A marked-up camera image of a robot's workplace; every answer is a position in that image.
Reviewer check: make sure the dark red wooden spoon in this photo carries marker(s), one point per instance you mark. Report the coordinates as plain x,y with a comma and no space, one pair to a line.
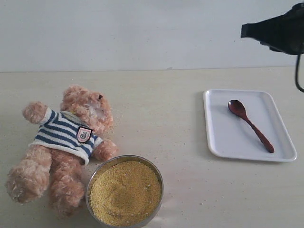
238,109

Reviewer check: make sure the tan teddy bear striped sweater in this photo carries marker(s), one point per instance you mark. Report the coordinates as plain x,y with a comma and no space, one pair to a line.
65,142

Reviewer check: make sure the round metal bowl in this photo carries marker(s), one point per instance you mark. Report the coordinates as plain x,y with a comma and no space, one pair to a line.
102,168

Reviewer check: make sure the yellow millet grains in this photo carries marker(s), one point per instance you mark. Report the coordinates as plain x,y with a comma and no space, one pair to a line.
125,194

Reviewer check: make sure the white rectangular plastic tray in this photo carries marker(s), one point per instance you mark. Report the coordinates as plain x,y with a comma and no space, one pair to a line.
231,137

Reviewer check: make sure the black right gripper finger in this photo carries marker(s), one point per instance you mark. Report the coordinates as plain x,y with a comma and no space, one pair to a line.
267,32

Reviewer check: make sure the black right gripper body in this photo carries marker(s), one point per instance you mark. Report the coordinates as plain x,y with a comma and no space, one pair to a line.
289,28

